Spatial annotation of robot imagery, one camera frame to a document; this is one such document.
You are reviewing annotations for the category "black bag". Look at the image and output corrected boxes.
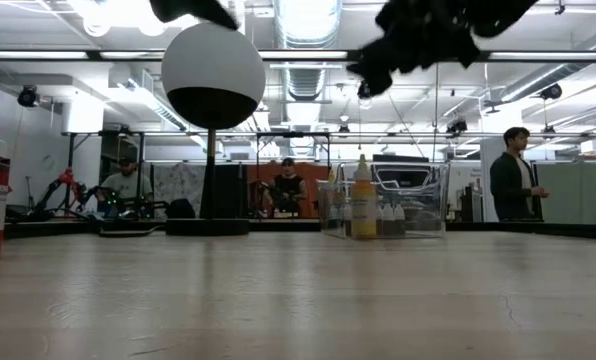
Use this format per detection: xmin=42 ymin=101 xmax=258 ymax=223
xmin=165 ymin=198 xmax=197 ymax=220

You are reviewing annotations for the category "orange squeeze bottle yellow cap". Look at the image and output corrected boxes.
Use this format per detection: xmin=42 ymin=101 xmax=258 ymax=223
xmin=350 ymin=153 xmax=378 ymax=240

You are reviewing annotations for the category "clear plastic bin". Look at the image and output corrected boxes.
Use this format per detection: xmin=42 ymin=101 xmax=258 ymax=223
xmin=316 ymin=160 xmax=452 ymax=240

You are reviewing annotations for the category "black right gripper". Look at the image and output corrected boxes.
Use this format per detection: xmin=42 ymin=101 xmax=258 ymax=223
xmin=346 ymin=0 xmax=483 ymax=99

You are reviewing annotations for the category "black lamp cable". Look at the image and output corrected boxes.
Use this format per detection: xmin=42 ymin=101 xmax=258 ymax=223
xmin=97 ymin=224 xmax=167 ymax=239

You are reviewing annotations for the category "person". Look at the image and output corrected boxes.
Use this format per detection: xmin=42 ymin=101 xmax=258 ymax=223
xmin=489 ymin=126 xmax=550 ymax=223
xmin=97 ymin=156 xmax=154 ymax=216
xmin=270 ymin=157 xmax=309 ymax=217

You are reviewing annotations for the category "white globe table lamp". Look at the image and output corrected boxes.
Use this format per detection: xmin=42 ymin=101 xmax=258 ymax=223
xmin=160 ymin=22 xmax=267 ymax=237

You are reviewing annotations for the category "black ceiling-mounted camera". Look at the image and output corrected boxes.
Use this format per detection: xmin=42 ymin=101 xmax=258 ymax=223
xmin=16 ymin=84 xmax=41 ymax=109
xmin=538 ymin=82 xmax=564 ymax=102

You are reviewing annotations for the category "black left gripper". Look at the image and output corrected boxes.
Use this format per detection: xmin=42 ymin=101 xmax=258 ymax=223
xmin=149 ymin=0 xmax=240 ymax=31

